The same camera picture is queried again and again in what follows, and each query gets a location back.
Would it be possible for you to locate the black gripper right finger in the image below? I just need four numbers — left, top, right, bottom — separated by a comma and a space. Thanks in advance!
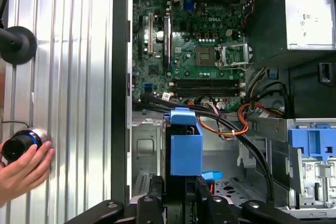
196, 176, 303, 224

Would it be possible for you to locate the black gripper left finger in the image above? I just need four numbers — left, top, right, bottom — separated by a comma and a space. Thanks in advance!
64, 175, 166, 224

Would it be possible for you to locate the hard disk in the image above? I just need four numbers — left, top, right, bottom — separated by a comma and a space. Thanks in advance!
161, 108, 205, 177

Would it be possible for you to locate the grey metal disk bay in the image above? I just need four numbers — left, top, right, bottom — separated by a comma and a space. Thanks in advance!
131, 117, 274, 201

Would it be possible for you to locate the person's bare hand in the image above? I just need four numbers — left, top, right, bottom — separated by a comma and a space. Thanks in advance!
0, 141, 56, 208

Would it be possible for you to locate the black RAM slot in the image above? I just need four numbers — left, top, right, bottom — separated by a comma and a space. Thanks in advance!
170, 87, 247, 98
170, 78, 247, 88

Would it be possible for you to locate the grey metal drive cage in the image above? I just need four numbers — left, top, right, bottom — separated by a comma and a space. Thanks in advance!
285, 118, 336, 220

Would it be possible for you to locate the blue plastic drive latch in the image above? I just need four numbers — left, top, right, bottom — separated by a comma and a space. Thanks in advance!
287, 128, 336, 162

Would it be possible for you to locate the black PC case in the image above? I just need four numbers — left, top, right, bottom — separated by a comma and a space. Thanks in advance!
110, 0, 336, 224

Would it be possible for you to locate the CPU socket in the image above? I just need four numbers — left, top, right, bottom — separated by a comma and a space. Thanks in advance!
194, 46, 216, 67

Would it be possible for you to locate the metal socket cover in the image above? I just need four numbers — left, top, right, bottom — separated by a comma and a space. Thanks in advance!
215, 42, 250, 72

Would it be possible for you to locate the green motherboard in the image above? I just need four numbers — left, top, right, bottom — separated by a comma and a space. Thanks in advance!
132, 0, 248, 114

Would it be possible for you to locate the beige expansion slot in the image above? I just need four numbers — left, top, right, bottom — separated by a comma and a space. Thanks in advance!
146, 12, 155, 56

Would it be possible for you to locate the black round stand base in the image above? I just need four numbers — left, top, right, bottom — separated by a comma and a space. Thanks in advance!
0, 26, 38, 65

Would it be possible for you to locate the grey power supply unit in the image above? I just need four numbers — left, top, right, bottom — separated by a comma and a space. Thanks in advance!
283, 0, 336, 51

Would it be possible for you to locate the orange wire bundle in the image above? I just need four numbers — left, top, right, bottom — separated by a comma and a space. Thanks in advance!
198, 102, 286, 141

